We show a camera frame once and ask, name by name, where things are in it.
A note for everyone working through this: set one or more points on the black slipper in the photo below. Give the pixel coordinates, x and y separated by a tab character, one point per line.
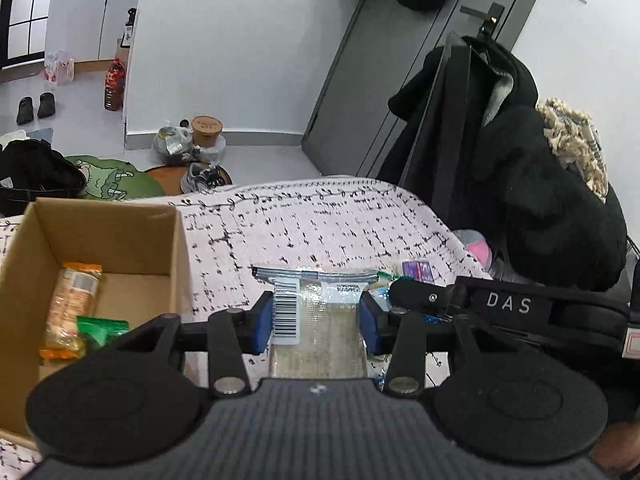
25	110
46	105

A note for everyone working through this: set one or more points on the brown cardboard box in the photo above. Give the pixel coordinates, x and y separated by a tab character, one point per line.
125	230

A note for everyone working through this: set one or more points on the clear plastic container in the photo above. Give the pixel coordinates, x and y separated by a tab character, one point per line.
212	152

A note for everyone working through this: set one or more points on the pink plush toy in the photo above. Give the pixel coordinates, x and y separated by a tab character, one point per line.
477	250

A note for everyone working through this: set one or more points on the black framed window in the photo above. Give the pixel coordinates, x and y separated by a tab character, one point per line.
22	10

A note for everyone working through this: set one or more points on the purple snack packet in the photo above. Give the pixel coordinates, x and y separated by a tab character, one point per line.
417	270

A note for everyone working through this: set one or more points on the red drink bottle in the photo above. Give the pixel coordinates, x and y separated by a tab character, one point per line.
114	87

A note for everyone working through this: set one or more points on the orange cracker packet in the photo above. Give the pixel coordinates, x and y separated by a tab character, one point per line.
70	305

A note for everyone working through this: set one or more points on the green cartoon cushion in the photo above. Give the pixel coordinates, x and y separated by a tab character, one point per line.
112	177

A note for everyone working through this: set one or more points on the black coat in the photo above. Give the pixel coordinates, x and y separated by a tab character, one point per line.
450	125

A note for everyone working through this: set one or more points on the grey sneaker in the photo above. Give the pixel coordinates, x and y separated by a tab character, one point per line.
200	177

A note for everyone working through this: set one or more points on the white cabinet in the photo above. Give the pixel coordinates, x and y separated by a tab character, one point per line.
85	15

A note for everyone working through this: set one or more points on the red printed plastic bag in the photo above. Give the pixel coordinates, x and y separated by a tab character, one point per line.
59	69

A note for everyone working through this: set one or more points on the dark grey door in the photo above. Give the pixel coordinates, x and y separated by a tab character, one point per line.
390	60

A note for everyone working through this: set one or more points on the dark glass bottle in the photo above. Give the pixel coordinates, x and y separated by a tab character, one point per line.
129	30

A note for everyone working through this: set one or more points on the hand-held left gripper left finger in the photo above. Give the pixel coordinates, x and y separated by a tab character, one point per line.
261	322

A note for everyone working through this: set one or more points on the grey blue cloth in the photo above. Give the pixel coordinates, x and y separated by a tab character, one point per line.
40	136

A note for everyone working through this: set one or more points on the brown paper cup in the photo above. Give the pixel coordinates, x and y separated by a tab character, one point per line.
206	129

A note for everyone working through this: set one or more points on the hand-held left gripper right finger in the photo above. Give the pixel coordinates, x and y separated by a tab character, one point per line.
369	322

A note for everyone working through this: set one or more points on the white cloth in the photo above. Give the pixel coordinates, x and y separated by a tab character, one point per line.
11	137

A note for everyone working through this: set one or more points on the clear wafer packet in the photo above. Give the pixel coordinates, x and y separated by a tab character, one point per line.
322	332

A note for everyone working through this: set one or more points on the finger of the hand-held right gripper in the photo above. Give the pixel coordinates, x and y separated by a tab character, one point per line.
420	297

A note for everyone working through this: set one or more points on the clear plastic trash bag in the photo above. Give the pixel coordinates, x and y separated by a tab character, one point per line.
172	145

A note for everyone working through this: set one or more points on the beige shaggy fur trim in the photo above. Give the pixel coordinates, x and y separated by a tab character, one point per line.
575	140

